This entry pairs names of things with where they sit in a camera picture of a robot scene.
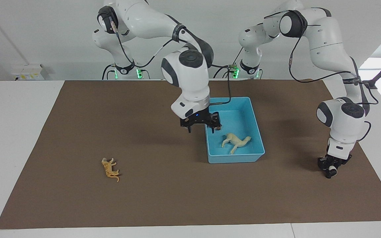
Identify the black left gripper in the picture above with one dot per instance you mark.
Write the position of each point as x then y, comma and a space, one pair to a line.
334, 159

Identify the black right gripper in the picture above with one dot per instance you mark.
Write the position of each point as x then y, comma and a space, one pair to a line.
200, 119

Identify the black and white panda toy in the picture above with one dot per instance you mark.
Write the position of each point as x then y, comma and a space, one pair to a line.
333, 170

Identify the cream llama toy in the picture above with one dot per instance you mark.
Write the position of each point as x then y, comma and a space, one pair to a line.
235, 140

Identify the orange striped tiger toy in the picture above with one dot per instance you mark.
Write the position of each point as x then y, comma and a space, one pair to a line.
110, 169

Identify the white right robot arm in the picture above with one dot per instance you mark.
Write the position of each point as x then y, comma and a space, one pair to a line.
190, 76

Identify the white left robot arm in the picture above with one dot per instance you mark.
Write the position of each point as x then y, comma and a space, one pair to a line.
329, 39

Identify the light blue storage box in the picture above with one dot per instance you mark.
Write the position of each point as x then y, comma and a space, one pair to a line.
243, 119

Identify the brown table mat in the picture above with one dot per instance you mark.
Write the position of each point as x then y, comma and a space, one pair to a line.
144, 198

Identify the white wall socket box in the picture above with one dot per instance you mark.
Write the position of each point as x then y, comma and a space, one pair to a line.
28, 72

